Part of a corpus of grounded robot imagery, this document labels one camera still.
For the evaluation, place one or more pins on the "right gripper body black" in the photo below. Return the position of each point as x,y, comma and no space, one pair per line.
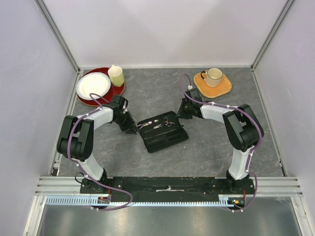
185,111

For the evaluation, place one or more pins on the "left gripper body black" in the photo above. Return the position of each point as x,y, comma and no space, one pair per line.
125,121

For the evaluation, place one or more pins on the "silver scissors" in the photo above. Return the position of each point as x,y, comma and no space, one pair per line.
165,122
140,126

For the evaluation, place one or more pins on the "black zipper tool case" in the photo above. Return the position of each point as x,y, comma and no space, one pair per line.
161,138

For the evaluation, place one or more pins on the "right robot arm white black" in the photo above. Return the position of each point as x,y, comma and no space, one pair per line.
243,130

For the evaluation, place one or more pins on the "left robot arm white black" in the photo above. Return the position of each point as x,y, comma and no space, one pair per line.
76,139

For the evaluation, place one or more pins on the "orange woven coaster mat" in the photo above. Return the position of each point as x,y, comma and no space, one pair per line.
224,86

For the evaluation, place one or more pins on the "white paper plate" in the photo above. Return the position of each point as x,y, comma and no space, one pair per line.
95,82

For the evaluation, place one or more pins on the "pale yellow cup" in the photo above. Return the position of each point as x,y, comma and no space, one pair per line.
116,75

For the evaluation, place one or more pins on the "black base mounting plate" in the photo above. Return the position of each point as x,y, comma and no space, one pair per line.
181,189

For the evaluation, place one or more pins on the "cream mug black handle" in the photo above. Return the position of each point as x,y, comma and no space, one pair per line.
212,77

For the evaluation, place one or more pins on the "grey slotted cable duct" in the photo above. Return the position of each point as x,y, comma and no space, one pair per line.
98,202

